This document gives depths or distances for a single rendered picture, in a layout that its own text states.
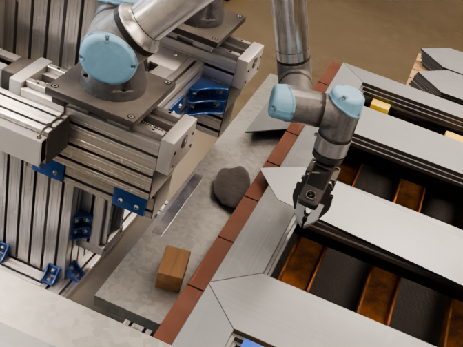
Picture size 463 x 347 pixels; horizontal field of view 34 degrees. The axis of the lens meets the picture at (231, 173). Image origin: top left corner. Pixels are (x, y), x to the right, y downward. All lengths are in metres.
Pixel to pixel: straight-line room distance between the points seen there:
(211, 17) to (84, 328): 1.17
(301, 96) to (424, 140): 0.79
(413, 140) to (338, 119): 0.71
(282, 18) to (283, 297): 0.58
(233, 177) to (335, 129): 0.58
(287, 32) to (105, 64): 0.40
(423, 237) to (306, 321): 0.47
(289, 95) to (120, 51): 0.36
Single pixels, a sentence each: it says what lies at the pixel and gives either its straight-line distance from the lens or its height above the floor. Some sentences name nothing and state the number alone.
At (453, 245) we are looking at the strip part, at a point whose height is 0.85.
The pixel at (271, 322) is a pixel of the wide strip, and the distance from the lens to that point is 1.54.
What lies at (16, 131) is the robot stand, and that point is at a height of 0.95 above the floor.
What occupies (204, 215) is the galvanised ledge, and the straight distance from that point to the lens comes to 2.01.
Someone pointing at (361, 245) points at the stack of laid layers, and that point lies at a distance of 1.84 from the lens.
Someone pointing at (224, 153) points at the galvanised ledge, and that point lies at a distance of 2.26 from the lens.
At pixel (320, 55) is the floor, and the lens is 4.63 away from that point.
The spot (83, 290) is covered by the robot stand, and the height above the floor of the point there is 0.21.
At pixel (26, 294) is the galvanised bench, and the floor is 1.05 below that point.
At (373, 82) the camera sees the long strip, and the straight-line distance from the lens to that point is 2.53.
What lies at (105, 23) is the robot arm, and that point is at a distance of 1.53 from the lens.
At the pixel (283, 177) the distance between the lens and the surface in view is 1.92.
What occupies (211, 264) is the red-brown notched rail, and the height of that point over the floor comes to 0.83.
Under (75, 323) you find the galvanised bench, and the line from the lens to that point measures 1.19.
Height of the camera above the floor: 1.93
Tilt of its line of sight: 35 degrees down
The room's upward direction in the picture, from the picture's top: 15 degrees clockwise
